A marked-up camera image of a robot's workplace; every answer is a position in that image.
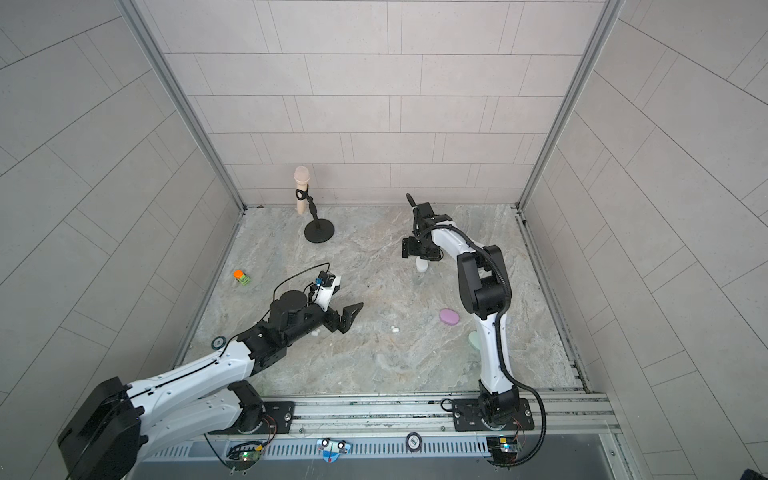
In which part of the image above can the white earbud case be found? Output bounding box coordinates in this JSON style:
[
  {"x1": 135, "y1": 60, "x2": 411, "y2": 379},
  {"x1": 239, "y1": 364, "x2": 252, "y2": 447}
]
[{"x1": 416, "y1": 258, "x2": 429, "y2": 273}]

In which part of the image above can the purple earbud case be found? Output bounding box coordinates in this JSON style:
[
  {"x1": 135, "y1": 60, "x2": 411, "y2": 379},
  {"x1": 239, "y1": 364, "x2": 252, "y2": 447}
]
[{"x1": 438, "y1": 308, "x2": 460, "y2": 326}]

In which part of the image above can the mint green earbud case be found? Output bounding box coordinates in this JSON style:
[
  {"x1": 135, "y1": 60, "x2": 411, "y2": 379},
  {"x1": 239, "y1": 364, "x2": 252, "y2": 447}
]
[{"x1": 468, "y1": 331, "x2": 480, "y2": 351}]

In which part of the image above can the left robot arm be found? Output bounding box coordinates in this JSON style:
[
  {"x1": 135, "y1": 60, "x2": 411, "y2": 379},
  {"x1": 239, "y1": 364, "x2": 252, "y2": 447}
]
[{"x1": 57, "y1": 287, "x2": 363, "y2": 479}]

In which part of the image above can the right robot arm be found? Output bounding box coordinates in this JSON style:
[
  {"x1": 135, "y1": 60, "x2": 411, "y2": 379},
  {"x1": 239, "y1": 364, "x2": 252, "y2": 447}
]
[{"x1": 402, "y1": 195, "x2": 520, "y2": 428}]

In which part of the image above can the black microphone stand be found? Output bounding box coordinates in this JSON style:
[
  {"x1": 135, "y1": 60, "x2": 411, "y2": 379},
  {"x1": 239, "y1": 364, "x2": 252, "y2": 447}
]
[{"x1": 304, "y1": 190, "x2": 335, "y2": 244}]

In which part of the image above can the orange green small toy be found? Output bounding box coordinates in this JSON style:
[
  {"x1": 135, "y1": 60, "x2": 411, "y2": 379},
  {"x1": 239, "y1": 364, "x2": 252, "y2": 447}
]
[{"x1": 233, "y1": 270, "x2": 251, "y2": 285}]

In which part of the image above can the blue white clip gadget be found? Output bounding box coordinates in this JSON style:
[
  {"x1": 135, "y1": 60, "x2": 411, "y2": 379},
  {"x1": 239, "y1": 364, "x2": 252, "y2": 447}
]
[{"x1": 317, "y1": 438, "x2": 351, "y2": 463}]

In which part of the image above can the beige microphone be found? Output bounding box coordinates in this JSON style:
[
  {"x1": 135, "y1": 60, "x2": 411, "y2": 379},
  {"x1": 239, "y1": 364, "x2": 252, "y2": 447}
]
[{"x1": 294, "y1": 166, "x2": 311, "y2": 215}]

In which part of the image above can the small black round disc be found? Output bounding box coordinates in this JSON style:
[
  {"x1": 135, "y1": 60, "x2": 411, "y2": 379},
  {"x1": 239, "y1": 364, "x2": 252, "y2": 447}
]
[{"x1": 405, "y1": 432, "x2": 423, "y2": 453}]

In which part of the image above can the left green circuit board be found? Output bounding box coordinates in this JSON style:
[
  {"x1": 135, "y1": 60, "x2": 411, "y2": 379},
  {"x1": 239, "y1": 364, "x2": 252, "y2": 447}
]
[{"x1": 227, "y1": 441, "x2": 264, "y2": 464}]

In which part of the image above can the green circuit board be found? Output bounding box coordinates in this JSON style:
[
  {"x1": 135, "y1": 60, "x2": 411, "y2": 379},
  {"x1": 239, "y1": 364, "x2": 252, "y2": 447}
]
[
  {"x1": 486, "y1": 437, "x2": 519, "y2": 466},
  {"x1": 227, "y1": 441, "x2": 264, "y2": 464}
]

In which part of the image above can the right green circuit board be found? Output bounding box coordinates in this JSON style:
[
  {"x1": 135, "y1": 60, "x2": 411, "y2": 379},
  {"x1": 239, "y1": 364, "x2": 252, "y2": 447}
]
[{"x1": 486, "y1": 437, "x2": 519, "y2": 466}]

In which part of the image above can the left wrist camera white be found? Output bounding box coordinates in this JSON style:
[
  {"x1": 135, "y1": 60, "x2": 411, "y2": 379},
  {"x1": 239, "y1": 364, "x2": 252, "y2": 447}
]
[{"x1": 311, "y1": 271, "x2": 340, "y2": 311}]

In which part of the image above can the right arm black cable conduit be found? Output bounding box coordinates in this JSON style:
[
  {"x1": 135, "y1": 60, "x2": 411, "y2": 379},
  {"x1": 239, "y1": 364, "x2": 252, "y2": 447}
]
[{"x1": 405, "y1": 193, "x2": 548, "y2": 469}]

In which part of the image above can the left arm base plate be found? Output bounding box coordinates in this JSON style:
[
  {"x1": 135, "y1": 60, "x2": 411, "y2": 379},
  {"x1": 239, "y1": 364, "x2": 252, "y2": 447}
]
[{"x1": 235, "y1": 401, "x2": 295, "y2": 435}]

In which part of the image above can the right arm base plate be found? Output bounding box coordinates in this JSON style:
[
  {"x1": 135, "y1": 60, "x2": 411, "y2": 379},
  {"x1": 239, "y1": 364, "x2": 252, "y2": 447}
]
[{"x1": 451, "y1": 397, "x2": 535, "y2": 432}]

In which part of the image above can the aluminium front rail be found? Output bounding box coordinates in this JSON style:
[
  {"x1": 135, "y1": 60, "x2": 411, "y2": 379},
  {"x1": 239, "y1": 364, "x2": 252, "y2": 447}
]
[{"x1": 131, "y1": 390, "x2": 620, "y2": 447}]

